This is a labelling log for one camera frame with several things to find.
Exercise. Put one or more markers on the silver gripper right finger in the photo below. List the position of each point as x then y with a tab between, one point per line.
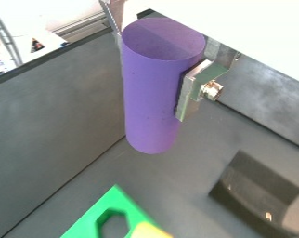
198	81

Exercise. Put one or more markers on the purple cylinder peg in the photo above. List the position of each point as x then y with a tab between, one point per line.
158	49

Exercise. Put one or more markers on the yellow pentagon block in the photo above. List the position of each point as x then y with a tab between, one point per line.
145	230

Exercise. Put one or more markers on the green shape sorter board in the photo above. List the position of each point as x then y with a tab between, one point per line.
114	203

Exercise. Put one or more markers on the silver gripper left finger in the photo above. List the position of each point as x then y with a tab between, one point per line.
113	10

